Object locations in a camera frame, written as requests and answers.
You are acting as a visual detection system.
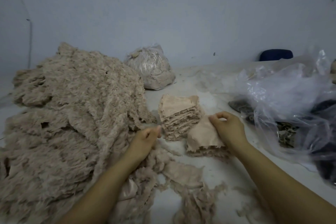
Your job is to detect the stack of sorted beige pieces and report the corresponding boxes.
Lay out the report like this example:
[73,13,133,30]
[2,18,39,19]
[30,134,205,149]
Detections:
[158,94,203,141]

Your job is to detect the person's right forearm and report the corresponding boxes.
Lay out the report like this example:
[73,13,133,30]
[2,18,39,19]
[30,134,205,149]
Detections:
[233,141,336,224]

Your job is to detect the person's right hand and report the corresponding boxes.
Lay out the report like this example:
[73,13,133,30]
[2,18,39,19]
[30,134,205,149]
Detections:
[208,111,249,151]

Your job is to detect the beige scrap strips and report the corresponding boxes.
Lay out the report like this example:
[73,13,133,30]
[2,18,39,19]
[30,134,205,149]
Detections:
[110,140,274,224]

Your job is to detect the large pile beige fabric scraps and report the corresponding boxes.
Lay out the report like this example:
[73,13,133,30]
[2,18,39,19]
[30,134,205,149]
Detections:
[0,42,158,224]

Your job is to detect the clear bag of beige scraps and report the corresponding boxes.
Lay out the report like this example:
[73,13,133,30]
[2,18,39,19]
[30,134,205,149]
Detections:
[124,43,176,91]

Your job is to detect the blue chair back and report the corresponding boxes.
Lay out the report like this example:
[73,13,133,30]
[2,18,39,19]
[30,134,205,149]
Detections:
[259,48,294,62]

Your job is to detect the large clear plastic bag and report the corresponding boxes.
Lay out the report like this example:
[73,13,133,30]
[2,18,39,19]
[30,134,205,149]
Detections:
[231,48,336,185]

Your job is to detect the person's left hand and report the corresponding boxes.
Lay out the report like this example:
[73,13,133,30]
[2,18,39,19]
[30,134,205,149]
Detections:
[123,125,162,167]

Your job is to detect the person's left forearm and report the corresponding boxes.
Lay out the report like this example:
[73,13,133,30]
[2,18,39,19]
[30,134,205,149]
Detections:
[58,158,145,224]

